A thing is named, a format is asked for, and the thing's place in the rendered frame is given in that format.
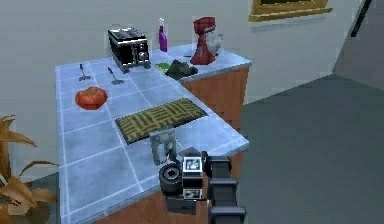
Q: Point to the clear glass cup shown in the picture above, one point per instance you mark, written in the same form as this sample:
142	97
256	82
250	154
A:
163	145

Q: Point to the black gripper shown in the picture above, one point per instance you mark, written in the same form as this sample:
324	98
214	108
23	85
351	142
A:
170	180

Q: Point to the yellow black woven mat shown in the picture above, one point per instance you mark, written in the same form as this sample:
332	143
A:
160	118

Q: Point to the purple spray bottle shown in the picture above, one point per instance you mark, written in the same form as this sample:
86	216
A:
162	38

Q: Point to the red stand mixer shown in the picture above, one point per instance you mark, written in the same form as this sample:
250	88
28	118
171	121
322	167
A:
204	41

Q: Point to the blue tiled kitchen counter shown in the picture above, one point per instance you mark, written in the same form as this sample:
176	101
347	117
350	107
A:
110	133

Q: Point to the black chrome toaster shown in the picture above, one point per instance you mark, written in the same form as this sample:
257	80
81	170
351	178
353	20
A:
129	49

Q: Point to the green sponge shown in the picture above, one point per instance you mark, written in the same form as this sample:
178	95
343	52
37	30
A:
162	66

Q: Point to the black food turner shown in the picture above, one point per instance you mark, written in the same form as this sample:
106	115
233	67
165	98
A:
114	78
82	74

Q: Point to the dark crumpled cloth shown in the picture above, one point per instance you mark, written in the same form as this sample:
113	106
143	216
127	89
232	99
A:
181	69

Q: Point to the gold framed picture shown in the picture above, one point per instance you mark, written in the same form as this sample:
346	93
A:
288	8

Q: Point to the red tomato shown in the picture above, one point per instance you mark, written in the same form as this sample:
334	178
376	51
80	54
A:
91	98

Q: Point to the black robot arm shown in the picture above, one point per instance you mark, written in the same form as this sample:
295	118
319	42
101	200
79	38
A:
220	186

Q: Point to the brown house plant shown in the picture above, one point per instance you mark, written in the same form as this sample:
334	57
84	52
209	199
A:
18	180

